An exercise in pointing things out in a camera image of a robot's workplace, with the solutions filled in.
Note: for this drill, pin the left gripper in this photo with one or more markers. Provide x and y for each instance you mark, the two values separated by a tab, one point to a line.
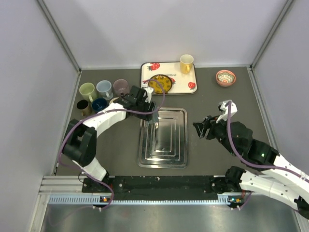
147	105

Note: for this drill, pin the dark blue mug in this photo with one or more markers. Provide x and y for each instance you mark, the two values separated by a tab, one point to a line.
99	105

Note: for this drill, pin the grey blue mug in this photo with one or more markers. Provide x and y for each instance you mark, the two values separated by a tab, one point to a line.
153	119

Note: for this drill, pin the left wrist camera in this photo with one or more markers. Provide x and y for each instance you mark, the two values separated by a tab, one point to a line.
148	90

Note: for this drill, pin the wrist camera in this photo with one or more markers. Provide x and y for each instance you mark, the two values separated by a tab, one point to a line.
148	90
227	109

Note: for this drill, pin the yellow patterned plate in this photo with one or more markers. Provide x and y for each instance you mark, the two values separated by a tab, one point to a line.
160	83

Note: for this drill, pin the cream mug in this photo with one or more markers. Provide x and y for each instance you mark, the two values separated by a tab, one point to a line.
114	100

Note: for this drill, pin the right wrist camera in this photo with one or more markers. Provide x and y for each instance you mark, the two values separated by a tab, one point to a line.
227	109

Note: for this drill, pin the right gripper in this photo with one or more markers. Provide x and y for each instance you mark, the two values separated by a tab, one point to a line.
210	122

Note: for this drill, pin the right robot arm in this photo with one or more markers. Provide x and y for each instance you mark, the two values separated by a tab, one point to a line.
290	185

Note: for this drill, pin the yellow mug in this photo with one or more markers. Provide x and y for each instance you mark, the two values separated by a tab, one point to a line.
186	63

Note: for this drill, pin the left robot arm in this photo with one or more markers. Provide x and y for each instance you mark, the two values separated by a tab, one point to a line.
80	141

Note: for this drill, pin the light blue white mug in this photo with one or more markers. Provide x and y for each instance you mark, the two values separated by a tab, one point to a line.
104	88

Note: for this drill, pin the pink patterned bowl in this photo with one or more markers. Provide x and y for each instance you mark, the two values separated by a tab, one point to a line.
225	78

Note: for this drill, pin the strawberry serving tray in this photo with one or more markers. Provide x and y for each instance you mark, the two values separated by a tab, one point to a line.
182	83

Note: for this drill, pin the metal tray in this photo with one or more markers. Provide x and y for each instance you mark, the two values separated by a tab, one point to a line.
164	142

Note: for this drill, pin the aluminium frame rail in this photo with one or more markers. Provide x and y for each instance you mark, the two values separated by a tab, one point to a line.
83	190

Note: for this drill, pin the brown striped cup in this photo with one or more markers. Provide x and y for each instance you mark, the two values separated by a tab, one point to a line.
84	107

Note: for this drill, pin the purple mug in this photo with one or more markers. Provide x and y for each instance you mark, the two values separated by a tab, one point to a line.
121	87

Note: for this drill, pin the green mug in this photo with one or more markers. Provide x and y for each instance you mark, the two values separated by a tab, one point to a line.
88	92

